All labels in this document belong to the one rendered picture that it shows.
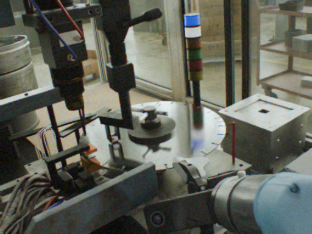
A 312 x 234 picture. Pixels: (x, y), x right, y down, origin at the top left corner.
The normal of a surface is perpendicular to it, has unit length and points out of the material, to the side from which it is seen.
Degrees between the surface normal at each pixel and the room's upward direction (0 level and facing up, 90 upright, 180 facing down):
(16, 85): 90
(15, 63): 90
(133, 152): 0
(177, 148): 0
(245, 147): 90
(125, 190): 90
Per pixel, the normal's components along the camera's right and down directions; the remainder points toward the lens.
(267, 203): -0.92, -0.34
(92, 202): 0.60, 0.28
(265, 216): -0.97, -0.01
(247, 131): -0.79, 0.32
